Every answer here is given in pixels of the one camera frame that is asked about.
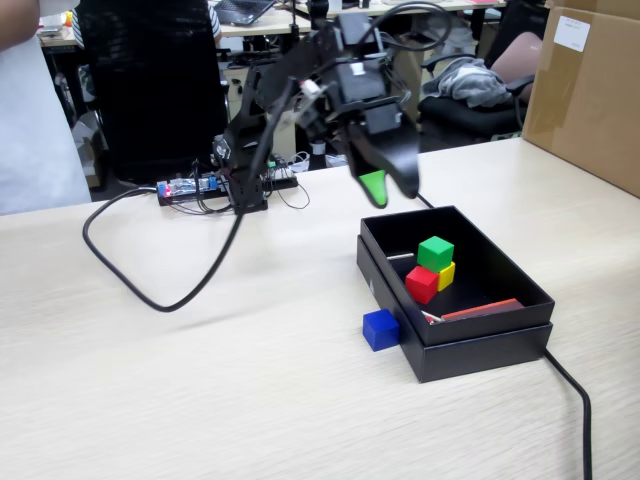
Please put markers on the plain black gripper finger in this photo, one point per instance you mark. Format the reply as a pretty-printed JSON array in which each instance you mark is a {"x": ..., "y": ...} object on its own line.
[{"x": 400, "y": 150}]

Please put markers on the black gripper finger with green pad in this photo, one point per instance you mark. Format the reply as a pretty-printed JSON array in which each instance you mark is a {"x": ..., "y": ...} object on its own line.
[{"x": 375, "y": 187}]

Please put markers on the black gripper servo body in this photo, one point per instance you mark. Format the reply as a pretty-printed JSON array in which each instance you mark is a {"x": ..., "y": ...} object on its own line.
[{"x": 360, "y": 87}]

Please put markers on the green wooden cube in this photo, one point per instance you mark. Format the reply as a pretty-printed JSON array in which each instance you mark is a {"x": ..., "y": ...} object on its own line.
[{"x": 435, "y": 252}]

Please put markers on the red wooden cube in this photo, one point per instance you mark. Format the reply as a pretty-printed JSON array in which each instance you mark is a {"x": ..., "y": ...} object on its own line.
[{"x": 420, "y": 285}]

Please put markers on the yellow wooden cube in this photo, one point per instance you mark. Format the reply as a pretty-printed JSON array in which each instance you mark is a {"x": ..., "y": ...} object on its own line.
[{"x": 447, "y": 277}]

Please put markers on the blue wooden cube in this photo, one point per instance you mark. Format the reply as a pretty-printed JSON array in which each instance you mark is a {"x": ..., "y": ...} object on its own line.
[{"x": 381, "y": 330}]

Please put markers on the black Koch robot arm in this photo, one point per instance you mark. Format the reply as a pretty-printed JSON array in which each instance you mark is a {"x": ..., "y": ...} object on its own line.
[{"x": 250, "y": 140}]

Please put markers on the person's bare forearm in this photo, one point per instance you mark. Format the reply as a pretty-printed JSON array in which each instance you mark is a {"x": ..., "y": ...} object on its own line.
[{"x": 17, "y": 22}]

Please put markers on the black cardboard box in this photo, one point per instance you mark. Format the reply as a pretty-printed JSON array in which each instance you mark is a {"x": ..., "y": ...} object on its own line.
[{"x": 480, "y": 327}]

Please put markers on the black open box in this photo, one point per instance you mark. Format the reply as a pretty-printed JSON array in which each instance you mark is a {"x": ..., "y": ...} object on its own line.
[{"x": 480, "y": 357}]

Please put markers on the white open cardboard box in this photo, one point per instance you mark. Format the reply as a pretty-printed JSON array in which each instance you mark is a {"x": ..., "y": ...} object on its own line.
[{"x": 92, "y": 155}]

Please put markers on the grey crumpled clothing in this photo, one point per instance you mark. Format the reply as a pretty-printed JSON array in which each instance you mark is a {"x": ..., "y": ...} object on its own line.
[{"x": 465, "y": 82}]

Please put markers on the light wooden office desk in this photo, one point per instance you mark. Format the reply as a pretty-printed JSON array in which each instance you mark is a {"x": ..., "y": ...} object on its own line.
[{"x": 280, "y": 28}]

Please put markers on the dark open laptop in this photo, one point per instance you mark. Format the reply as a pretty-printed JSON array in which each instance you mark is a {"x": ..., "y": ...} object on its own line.
[{"x": 240, "y": 12}]

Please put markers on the pink-backed office chair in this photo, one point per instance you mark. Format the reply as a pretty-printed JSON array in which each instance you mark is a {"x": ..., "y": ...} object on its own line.
[{"x": 520, "y": 55}]

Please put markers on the flat red-orange card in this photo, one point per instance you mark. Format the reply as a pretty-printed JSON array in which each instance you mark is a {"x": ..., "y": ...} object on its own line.
[{"x": 482, "y": 309}]

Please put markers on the large brown cardboard carton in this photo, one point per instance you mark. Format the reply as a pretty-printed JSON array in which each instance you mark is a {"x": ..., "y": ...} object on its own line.
[{"x": 585, "y": 105}]

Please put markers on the controller board with red LED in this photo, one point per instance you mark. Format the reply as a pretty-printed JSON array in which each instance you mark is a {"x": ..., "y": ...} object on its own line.
[{"x": 175, "y": 189}]

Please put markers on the white shipping label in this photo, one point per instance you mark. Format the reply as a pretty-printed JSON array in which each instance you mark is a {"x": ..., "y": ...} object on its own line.
[{"x": 573, "y": 32}]

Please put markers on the black mesh office chair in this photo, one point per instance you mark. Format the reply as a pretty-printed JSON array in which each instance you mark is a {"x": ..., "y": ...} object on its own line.
[{"x": 150, "y": 90}]

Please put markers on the person's white shirt torso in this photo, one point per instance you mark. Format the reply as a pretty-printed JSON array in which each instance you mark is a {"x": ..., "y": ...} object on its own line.
[{"x": 30, "y": 140}]

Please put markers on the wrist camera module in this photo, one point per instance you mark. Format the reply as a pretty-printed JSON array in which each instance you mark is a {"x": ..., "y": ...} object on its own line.
[{"x": 315, "y": 115}]

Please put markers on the tall beige desk pedestal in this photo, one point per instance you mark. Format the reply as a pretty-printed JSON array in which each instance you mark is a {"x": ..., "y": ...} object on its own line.
[{"x": 415, "y": 75}]

